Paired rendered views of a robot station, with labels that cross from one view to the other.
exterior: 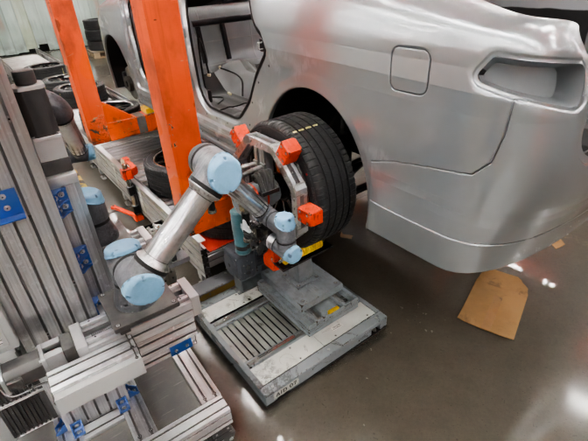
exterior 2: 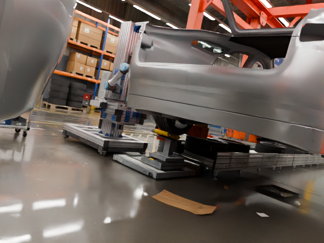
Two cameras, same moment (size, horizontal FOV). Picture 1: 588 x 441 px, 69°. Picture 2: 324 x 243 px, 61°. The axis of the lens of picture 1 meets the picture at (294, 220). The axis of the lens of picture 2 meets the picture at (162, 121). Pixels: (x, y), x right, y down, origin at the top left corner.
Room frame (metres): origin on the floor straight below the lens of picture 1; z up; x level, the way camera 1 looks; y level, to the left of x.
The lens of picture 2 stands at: (1.04, -3.55, 0.84)
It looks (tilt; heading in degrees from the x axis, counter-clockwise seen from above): 3 degrees down; 78
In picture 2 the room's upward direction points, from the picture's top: 12 degrees clockwise
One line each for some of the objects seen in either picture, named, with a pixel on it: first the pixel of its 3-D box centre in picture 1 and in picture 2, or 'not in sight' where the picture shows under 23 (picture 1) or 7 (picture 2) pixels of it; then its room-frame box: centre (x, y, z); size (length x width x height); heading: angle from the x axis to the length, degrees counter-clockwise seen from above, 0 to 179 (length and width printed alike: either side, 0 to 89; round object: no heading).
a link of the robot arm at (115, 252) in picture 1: (126, 261); (116, 87); (1.16, 0.56, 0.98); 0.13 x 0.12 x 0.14; 34
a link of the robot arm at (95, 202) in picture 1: (87, 205); not in sight; (1.57, 0.85, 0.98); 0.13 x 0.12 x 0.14; 110
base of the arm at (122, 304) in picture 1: (134, 287); (114, 95); (1.16, 0.57, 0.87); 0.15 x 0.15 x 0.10
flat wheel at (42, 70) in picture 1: (46, 72); not in sight; (7.80, 4.14, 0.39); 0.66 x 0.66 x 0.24
